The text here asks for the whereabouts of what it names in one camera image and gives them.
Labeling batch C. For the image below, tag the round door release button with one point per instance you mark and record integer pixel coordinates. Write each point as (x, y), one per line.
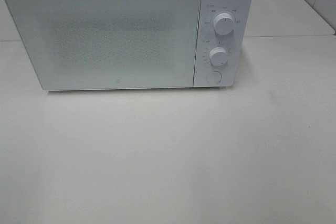
(214, 77)

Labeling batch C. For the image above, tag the white timer knob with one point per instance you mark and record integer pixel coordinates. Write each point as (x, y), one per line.
(218, 56)

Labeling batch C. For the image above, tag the upper white power knob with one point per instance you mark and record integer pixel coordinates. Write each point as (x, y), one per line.
(223, 23)

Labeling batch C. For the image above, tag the white microwave door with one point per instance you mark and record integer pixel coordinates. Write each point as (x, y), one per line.
(109, 44)

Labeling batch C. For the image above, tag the white microwave oven body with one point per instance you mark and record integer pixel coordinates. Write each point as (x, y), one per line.
(207, 39)

